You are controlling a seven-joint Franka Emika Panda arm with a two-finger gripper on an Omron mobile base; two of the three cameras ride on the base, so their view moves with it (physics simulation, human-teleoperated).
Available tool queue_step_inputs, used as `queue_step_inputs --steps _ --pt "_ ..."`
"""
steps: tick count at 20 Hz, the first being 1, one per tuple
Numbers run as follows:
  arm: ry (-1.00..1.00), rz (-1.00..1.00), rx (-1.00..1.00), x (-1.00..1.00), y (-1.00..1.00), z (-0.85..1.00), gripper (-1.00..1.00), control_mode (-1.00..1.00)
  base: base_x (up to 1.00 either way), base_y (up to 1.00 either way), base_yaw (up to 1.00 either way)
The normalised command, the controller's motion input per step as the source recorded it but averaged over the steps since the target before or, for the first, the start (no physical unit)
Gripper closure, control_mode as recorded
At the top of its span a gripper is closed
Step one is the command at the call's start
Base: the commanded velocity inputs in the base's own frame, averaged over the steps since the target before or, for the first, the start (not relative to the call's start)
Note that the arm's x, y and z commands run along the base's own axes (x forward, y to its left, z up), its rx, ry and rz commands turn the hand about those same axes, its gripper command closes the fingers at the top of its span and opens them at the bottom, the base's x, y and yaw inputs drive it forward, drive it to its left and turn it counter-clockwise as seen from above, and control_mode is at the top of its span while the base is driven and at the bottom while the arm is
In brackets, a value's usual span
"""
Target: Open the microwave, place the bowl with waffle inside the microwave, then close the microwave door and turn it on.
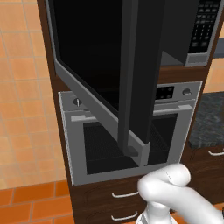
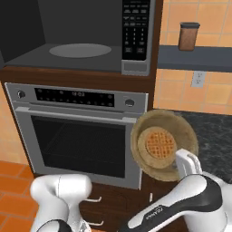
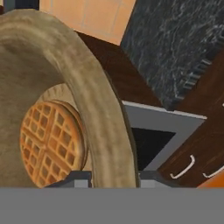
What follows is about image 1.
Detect silver oven door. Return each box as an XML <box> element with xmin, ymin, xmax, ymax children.
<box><xmin>62</xmin><ymin>100</ymin><xmax>198</xmax><ymax>186</ymax></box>

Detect black glass microwave door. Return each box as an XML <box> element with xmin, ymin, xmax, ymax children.
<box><xmin>45</xmin><ymin>0</ymin><xmax>167</xmax><ymax>167</ymax></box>

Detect black microwave oven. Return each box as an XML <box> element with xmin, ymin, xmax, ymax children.
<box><xmin>158</xmin><ymin>0</ymin><xmax>224</xmax><ymax>68</ymax></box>

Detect silver built-in oven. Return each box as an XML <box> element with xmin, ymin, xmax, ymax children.
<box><xmin>58</xmin><ymin>80</ymin><xmax>203</xmax><ymax>187</ymax></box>

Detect dark wood tall cabinet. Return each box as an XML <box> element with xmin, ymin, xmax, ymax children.
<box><xmin>36</xmin><ymin>0</ymin><xmax>224</xmax><ymax>224</ymax></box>

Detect dark wood drawer front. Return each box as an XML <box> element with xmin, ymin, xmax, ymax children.
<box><xmin>69</xmin><ymin>176</ymin><xmax>147</xmax><ymax>208</ymax></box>
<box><xmin>181</xmin><ymin>143</ymin><xmax>224</xmax><ymax>206</ymax></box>
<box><xmin>72</xmin><ymin>201</ymin><xmax>148</xmax><ymax>224</ymax></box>

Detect dark microwave door handle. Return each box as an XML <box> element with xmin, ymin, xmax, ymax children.
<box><xmin>117</xmin><ymin>0</ymin><xmax>139</xmax><ymax>157</ymax></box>

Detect silver oven door handle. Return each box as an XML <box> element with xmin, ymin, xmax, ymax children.
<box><xmin>70</xmin><ymin>103</ymin><xmax>193</xmax><ymax>123</ymax></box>

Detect silver drawer handle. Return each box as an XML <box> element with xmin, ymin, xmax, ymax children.
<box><xmin>207</xmin><ymin>150</ymin><xmax>224</xmax><ymax>157</ymax></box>
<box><xmin>110</xmin><ymin>210</ymin><xmax>138</xmax><ymax>222</ymax></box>
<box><xmin>111</xmin><ymin>190</ymin><xmax>140</xmax><ymax>199</ymax></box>

